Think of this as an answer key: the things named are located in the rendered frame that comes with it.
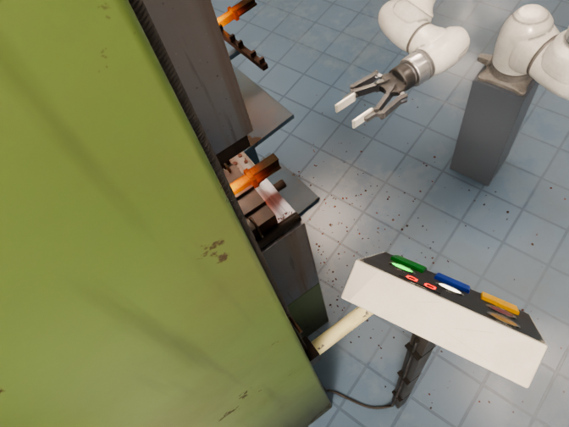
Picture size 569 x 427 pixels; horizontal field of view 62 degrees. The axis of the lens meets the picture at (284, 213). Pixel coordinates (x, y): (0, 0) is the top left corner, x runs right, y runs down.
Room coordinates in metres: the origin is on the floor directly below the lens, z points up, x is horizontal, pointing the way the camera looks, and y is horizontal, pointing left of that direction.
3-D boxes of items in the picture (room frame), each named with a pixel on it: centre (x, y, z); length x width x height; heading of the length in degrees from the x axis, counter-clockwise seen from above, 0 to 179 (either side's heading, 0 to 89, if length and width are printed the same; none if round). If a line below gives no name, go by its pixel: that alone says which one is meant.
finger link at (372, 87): (0.91, -0.34, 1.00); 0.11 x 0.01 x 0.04; 88
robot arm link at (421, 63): (0.92, -0.48, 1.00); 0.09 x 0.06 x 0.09; 20
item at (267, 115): (1.30, 0.08, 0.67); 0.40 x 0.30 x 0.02; 25
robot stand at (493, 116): (1.13, -0.98, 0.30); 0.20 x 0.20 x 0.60; 37
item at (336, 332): (0.41, -0.14, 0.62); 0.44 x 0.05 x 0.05; 110
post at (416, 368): (0.21, -0.20, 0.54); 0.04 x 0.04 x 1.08; 20
